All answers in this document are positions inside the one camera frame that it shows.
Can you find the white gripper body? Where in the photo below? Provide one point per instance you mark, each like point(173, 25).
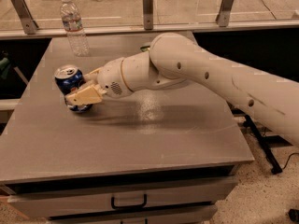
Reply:
point(110, 77)

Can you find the blue pepsi can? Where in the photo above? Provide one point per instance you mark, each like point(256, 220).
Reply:
point(69, 78)

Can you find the grey drawer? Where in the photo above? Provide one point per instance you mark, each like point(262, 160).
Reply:
point(180, 215)
point(97, 200)

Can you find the middle metal railing bracket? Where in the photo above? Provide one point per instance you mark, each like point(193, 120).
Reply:
point(147, 14)

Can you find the green chip bag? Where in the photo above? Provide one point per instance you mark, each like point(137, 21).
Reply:
point(145, 47)

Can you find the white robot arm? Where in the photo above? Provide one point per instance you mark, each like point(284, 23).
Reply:
point(173, 58)

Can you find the left metal railing bracket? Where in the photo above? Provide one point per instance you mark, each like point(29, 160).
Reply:
point(28, 23)

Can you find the black stand leg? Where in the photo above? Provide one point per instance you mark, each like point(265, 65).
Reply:
point(276, 169)

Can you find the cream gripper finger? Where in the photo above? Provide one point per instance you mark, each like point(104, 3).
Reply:
point(92, 75)
point(87, 94)

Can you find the grey upper drawer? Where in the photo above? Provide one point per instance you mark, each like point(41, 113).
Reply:
point(97, 200)

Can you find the black upper drawer handle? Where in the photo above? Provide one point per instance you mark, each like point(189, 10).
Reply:
point(128, 202)

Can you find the black lower drawer handle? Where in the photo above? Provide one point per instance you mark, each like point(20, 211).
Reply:
point(134, 221)

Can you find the black drawer handle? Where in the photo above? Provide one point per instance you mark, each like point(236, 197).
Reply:
point(134, 221)
point(128, 202)

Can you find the metal railing bracket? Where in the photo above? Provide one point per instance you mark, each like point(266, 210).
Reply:
point(28, 23)
point(223, 16)
point(147, 14)

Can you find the right metal railing bracket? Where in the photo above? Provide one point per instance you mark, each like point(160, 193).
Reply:
point(223, 16)

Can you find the grey lower drawer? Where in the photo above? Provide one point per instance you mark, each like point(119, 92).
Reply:
point(180, 215)

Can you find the clear plastic water bottle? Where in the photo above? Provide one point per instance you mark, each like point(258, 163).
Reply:
point(73, 27)

